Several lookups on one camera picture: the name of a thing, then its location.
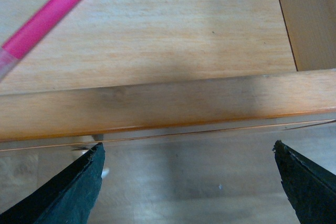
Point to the pink marker clear cap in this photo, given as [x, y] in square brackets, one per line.
[20, 43]

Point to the wooden drawer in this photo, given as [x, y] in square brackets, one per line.
[127, 69]

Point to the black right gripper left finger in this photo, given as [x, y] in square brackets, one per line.
[66, 198]

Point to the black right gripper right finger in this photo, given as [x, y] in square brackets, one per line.
[309, 187]

